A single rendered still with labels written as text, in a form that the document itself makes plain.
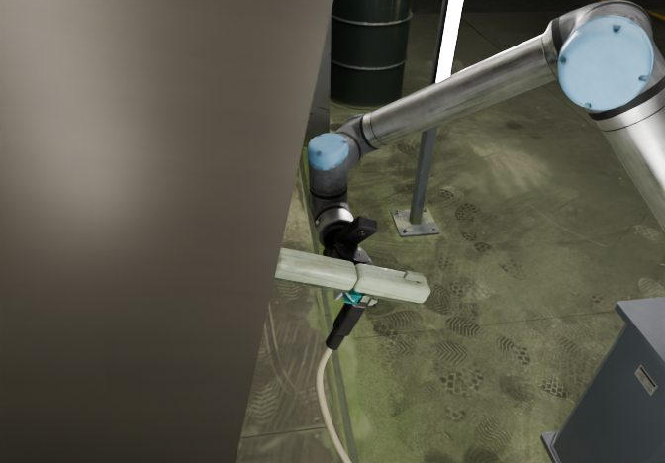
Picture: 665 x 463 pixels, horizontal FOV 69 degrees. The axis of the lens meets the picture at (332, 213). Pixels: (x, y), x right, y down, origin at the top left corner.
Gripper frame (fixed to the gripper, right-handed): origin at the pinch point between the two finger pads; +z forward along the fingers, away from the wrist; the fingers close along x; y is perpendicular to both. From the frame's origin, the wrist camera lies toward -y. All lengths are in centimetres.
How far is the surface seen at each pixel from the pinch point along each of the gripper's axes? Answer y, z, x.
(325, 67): 14, -196, -36
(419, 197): 34, -114, -78
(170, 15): -43, 23, 43
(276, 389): 78, -35, -15
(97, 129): -32, 23, 47
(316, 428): 74, -19, -25
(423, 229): 48, -111, -87
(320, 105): 36, -197, -42
